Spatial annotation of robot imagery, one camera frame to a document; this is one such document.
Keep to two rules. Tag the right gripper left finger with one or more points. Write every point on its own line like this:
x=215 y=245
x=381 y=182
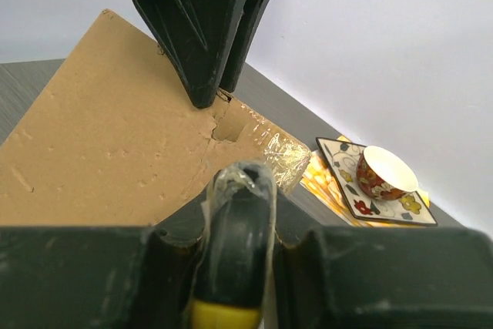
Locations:
x=99 y=277

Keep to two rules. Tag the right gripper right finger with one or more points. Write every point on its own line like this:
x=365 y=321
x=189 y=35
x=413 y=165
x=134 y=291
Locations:
x=391 y=277

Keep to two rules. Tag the yellow utility knife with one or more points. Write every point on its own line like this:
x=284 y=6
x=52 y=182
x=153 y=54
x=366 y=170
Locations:
x=231 y=278

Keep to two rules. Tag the brown cardboard express box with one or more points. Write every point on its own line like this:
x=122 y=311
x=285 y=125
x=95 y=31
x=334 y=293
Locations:
x=113 y=138

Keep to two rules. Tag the orange checkered folded cloth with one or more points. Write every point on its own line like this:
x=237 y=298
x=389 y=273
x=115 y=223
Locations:
x=318 y=179

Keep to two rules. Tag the white ceramic bowl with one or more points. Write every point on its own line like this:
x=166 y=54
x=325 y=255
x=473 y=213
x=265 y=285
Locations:
x=382 y=175

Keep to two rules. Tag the square floral ceramic plate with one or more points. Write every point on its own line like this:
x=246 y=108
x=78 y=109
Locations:
x=341 y=158

